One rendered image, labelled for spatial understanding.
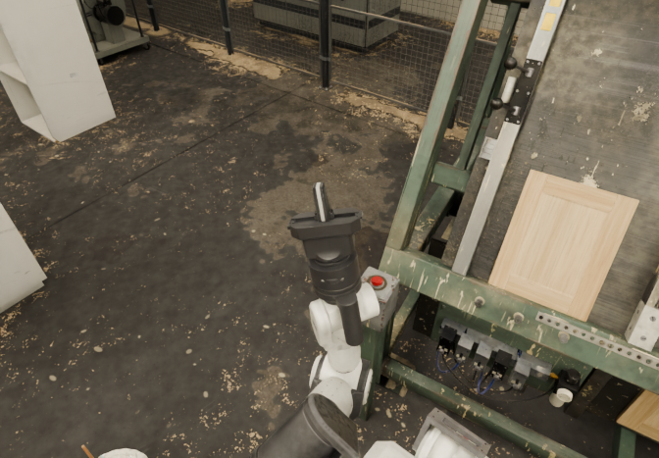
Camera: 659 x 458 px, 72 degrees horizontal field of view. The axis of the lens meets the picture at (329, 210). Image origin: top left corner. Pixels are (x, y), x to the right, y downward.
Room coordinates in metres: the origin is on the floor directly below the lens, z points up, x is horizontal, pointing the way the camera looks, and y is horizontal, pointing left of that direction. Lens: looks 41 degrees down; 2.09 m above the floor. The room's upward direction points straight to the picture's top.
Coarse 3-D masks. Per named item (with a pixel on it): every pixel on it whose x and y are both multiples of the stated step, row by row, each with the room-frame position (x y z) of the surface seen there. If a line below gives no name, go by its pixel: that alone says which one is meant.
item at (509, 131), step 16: (544, 16) 1.43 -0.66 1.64; (560, 16) 1.44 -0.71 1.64; (544, 32) 1.40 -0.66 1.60; (544, 48) 1.37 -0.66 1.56; (512, 128) 1.26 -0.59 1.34; (496, 144) 1.25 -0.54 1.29; (512, 144) 1.24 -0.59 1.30; (496, 160) 1.22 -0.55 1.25; (496, 176) 1.19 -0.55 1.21; (480, 192) 1.18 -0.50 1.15; (480, 208) 1.15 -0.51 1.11; (480, 224) 1.12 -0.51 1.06; (464, 240) 1.10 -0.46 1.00; (464, 256) 1.07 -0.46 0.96; (464, 272) 1.04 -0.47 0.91
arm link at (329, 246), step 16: (352, 208) 0.59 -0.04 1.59; (288, 224) 0.56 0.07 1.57; (304, 224) 0.55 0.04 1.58; (320, 224) 0.55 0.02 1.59; (336, 224) 0.54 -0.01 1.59; (352, 224) 0.54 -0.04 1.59; (304, 240) 0.54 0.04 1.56; (320, 240) 0.53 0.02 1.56; (336, 240) 0.53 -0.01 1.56; (352, 240) 0.54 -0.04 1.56; (320, 256) 0.53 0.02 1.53; (336, 256) 0.52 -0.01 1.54; (352, 256) 0.54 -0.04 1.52; (320, 272) 0.51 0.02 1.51; (336, 272) 0.50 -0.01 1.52; (352, 272) 0.52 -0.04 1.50; (320, 288) 0.50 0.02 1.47; (336, 288) 0.50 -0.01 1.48
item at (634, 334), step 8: (656, 280) 0.85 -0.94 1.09; (648, 288) 0.86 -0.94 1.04; (656, 288) 0.83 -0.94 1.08; (648, 296) 0.83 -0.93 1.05; (656, 296) 0.82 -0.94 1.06; (640, 304) 0.84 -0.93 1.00; (648, 304) 0.81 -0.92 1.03; (656, 304) 0.82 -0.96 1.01; (640, 312) 0.80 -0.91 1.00; (648, 312) 0.80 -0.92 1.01; (656, 312) 0.79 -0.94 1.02; (632, 320) 0.82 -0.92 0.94; (640, 320) 0.79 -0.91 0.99; (648, 320) 0.78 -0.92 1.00; (656, 320) 0.78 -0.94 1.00; (632, 328) 0.79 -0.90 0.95; (640, 328) 0.77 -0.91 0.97; (648, 328) 0.77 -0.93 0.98; (656, 328) 0.76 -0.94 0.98; (632, 336) 0.76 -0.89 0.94; (640, 336) 0.76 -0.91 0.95; (648, 336) 0.75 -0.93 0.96; (656, 336) 0.75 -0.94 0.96; (640, 344) 0.74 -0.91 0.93; (648, 344) 0.74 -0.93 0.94
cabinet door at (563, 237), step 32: (544, 192) 1.13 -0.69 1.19; (576, 192) 1.10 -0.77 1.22; (608, 192) 1.07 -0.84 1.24; (512, 224) 1.10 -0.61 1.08; (544, 224) 1.07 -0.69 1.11; (576, 224) 1.04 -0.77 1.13; (608, 224) 1.01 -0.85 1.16; (512, 256) 1.04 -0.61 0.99; (544, 256) 1.01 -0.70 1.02; (576, 256) 0.98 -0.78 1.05; (608, 256) 0.95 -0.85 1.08; (512, 288) 0.97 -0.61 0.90; (544, 288) 0.95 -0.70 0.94; (576, 288) 0.92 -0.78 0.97
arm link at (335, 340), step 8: (312, 304) 0.51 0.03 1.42; (320, 304) 0.51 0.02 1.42; (312, 312) 0.50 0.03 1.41; (320, 312) 0.49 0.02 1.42; (312, 320) 0.52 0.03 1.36; (320, 320) 0.48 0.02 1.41; (328, 320) 0.48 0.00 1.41; (320, 328) 0.48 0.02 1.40; (328, 328) 0.48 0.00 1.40; (320, 336) 0.48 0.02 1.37; (328, 336) 0.48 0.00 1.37; (336, 336) 0.51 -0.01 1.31; (344, 336) 0.51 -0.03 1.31; (320, 344) 0.48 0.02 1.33; (328, 344) 0.48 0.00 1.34; (336, 344) 0.49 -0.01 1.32; (344, 344) 0.50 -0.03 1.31
